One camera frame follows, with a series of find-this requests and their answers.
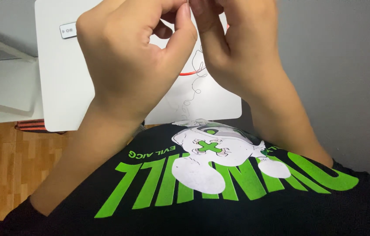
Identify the orange striped cloth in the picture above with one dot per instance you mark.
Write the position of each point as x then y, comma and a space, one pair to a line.
34, 126

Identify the thin clear thread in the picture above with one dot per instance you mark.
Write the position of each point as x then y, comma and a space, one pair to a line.
193, 86

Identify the black printed t-shirt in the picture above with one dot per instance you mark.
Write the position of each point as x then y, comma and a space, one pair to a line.
73, 223

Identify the white shelf unit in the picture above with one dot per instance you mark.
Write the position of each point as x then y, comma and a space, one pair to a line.
4, 85

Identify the person's right hand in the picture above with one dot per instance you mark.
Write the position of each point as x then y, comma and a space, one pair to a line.
247, 55

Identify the white rectangular sticker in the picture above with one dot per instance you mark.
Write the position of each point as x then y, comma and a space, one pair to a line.
68, 30

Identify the person's left hand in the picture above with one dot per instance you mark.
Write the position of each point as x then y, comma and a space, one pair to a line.
122, 62

